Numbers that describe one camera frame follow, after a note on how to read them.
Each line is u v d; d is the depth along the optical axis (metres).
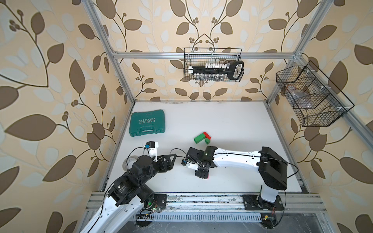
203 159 0.59
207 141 0.95
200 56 0.91
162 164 0.61
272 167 0.46
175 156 0.69
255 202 0.73
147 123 1.02
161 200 0.75
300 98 0.70
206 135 0.98
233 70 0.84
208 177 0.83
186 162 0.73
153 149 0.64
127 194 0.48
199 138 0.96
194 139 0.96
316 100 0.73
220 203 0.75
